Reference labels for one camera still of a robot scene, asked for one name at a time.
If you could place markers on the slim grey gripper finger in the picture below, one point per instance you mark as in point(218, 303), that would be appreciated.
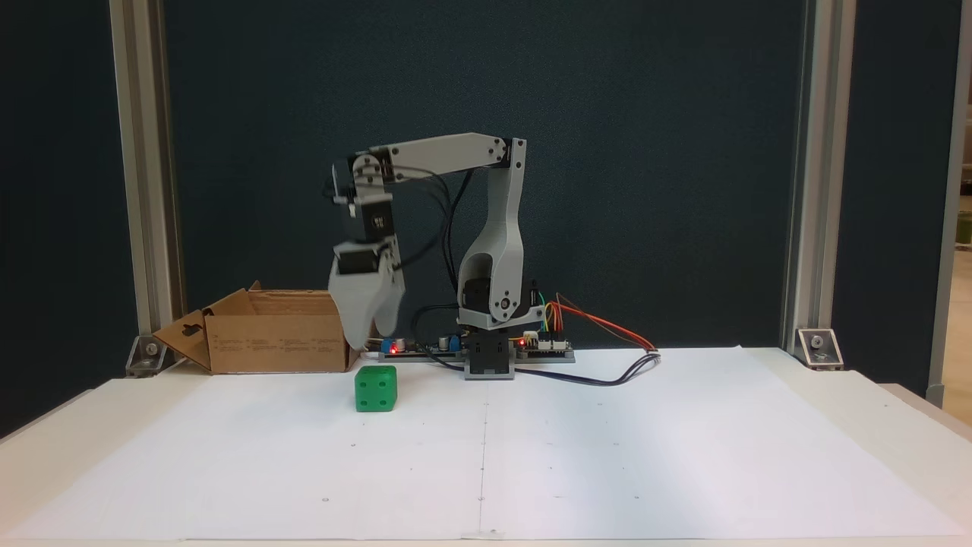
point(391, 304)

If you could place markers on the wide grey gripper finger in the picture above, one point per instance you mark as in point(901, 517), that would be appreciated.
point(355, 308)

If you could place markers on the green die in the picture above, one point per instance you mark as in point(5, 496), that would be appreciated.
point(376, 389)

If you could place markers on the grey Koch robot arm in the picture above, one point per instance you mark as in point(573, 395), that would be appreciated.
point(497, 251)

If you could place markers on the blue circuit board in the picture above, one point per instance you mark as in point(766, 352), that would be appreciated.
point(425, 351)

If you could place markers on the brown cardboard box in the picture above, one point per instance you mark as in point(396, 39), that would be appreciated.
point(273, 342)

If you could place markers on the small circuit board with jumpers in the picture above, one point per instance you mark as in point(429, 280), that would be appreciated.
point(550, 348)

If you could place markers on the white paper sheet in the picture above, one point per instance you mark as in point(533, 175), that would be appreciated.
point(607, 456)

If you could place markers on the metal corner bracket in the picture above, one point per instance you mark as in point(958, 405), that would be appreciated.
point(818, 349)
point(148, 357)

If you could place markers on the aluminium frame post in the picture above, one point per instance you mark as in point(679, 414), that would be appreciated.
point(144, 190)
point(945, 228)
point(812, 190)

